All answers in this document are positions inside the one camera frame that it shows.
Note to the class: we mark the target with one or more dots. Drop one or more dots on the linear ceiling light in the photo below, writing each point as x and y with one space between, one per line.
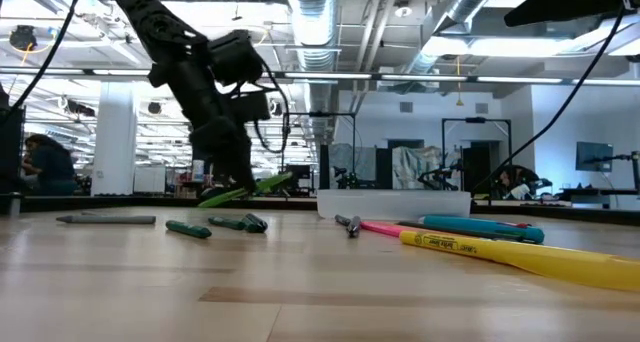
327 76
425 78
520 80
605 82

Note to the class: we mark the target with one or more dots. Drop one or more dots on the yellow pencil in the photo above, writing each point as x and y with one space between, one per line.
525 259

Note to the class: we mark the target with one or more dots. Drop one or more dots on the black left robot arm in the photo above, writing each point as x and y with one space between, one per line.
150 22

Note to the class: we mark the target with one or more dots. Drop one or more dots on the small black monitor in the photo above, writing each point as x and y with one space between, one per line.
298 172

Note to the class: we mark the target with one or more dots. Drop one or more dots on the black panel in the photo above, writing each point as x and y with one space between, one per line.
11 152

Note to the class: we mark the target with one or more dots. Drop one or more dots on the white cabinet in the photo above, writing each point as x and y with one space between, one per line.
149 179

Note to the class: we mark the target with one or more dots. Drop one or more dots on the background desk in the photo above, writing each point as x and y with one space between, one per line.
600 194

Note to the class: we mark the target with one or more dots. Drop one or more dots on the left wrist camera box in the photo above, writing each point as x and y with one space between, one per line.
252 107

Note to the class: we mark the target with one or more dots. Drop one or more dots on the teal marker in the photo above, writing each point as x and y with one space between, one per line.
480 226

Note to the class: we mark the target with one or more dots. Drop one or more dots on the background black robot arm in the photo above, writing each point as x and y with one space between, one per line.
440 177

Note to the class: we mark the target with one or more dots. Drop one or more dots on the black frame robot rig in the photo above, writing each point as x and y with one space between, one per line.
475 120

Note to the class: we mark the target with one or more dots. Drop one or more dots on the light green marker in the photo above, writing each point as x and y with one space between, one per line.
272 181

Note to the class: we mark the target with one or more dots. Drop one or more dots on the silver ceiling duct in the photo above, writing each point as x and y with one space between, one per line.
315 27
465 7

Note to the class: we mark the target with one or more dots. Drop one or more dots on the grey marker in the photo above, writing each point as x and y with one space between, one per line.
110 219

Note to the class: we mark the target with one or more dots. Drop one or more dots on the thin pink pen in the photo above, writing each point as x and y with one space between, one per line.
382 228

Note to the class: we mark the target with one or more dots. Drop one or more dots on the black aluminium table frame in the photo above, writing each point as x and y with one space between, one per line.
150 203

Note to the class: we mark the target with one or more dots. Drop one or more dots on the black ceiling fixture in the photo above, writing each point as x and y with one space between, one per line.
22 37

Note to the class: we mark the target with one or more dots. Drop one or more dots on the grey metal post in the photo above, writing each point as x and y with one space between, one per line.
15 204

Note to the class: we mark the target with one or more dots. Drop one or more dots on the white column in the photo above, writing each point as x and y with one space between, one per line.
115 137

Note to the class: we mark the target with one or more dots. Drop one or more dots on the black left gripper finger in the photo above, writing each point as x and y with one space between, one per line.
245 172
224 174

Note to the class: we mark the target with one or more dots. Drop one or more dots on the clear plastic supply box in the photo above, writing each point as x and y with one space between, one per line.
395 204

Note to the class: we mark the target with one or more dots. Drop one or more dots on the wall-mounted monitor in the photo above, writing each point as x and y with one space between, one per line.
595 157

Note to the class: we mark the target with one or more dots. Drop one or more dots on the person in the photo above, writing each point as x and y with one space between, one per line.
515 179
50 167

